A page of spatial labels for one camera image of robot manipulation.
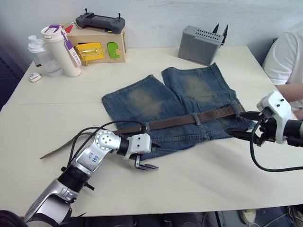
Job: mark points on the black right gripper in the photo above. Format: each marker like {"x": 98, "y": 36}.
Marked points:
{"x": 267, "y": 132}

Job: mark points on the clear plastic bottle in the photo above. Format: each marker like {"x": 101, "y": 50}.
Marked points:
{"x": 42, "y": 56}

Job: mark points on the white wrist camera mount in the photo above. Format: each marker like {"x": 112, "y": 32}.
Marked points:
{"x": 139, "y": 143}
{"x": 277, "y": 104}

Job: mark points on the dark rounded shape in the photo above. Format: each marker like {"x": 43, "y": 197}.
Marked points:
{"x": 11, "y": 220}

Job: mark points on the yellow latch panel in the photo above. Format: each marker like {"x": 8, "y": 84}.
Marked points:
{"x": 90, "y": 52}

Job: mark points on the dark grey handheld controller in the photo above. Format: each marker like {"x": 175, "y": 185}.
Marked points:
{"x": 101, "y": 22}

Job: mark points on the white shoe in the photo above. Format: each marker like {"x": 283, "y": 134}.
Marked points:
{"x": 248, "y": 216}

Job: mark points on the blue denim shorts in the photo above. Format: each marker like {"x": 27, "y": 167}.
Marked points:
{"x": 189, "y": 78}

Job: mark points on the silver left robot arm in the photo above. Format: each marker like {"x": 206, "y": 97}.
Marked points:
{"x": 106, "y": 140}

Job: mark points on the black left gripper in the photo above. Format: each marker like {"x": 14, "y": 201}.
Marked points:
{"x": 137, "y": 160}

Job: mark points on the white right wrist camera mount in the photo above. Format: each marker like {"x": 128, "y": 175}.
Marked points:
{"x": 277, "y": 104}

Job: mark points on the grey vented plastic box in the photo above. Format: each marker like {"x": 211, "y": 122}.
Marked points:
{"x": 196, "y": 47}

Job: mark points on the person in white shirt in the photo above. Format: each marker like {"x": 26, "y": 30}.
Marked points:
{"x": 284, "y": 56}

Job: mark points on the brown braided belt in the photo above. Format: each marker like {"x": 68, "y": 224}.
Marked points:
{"x": 170, "y": 123}

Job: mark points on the wooden latch box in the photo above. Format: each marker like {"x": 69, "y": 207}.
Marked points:
{"x": 94, "y": 35}

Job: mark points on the green latch panel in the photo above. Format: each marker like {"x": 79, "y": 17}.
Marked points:
{"x": 113, "y": 49}

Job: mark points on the person's bare forearm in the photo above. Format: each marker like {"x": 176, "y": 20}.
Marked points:
{"x": 291, "y": 92}

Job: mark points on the black pointed spare finger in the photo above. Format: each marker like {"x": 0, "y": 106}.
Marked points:
{"x": 216, "y": 29}
{"x": 225, "y": 34}

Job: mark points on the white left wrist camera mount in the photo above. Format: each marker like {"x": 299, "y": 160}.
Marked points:
{"x": 139, "y": 143}

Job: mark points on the small white earbuds case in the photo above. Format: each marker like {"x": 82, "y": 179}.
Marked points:
{"x": 34, "y": 77}

